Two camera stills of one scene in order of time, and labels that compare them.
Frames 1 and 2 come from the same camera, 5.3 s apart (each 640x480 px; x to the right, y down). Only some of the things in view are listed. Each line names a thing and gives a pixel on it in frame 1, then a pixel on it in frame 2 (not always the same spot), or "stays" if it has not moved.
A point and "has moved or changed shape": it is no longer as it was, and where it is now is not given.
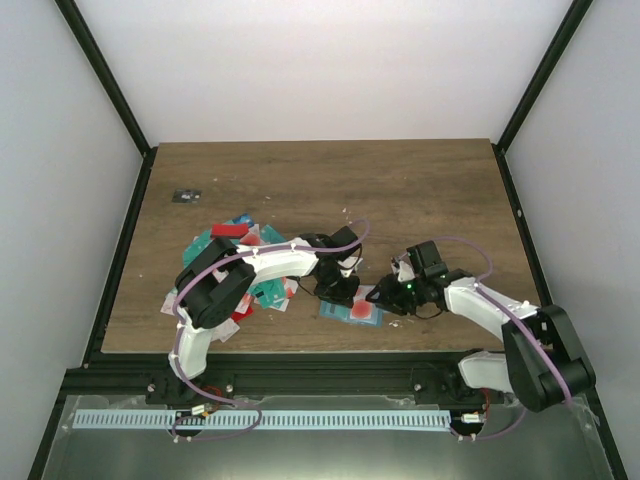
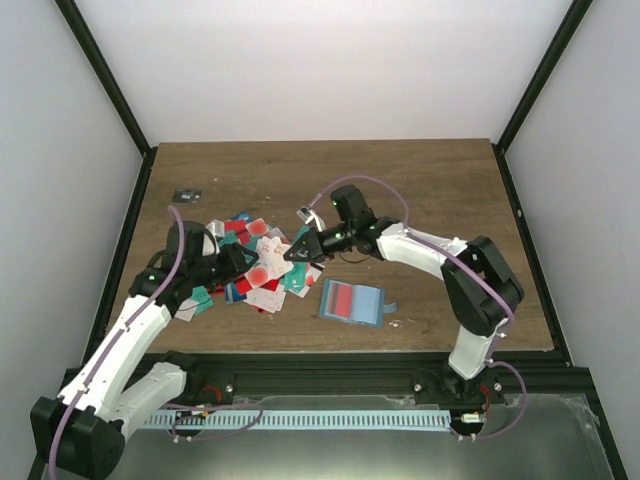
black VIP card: [187, 196] stays
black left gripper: [345, 296] → [236, 262]
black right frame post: [547, 64] stays
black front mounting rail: [274, 375] stays
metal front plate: [558, 442] stays
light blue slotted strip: [246, 420] stays
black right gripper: [388, 297] → [317, 248]
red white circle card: [361, 308] has moved or changed shape
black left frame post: [80, 30] stays
